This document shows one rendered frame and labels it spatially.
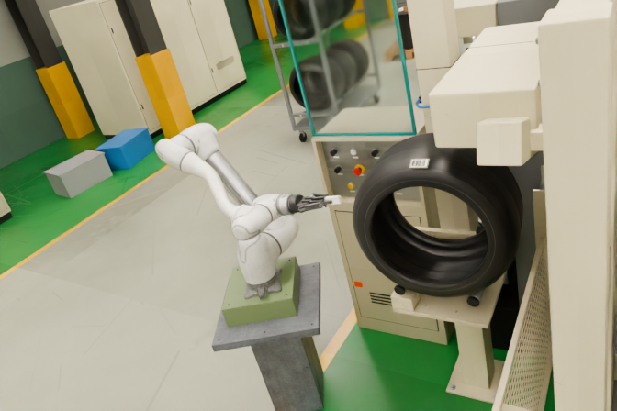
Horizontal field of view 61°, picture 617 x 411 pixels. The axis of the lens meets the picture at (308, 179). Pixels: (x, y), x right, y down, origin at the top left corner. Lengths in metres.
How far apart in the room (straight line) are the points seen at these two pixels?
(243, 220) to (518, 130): 1.22
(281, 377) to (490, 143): 1.89
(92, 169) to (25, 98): 2.96
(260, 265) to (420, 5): 1.30
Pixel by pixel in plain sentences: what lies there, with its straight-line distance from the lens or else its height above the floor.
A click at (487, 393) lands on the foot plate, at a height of 0.01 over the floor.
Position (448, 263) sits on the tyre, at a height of 0.91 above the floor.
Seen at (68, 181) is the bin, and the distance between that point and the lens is 6.85.
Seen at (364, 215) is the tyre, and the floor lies 1.27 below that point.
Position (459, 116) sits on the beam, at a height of 1.72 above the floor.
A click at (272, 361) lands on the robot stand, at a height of 0.38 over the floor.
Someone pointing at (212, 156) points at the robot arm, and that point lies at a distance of 2.56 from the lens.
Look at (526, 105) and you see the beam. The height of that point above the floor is 1.75.
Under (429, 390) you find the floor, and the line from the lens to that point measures 2.93.
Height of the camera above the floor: 2.22
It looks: 25 degrees down
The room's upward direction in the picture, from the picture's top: 15 degrees counter-clockwise
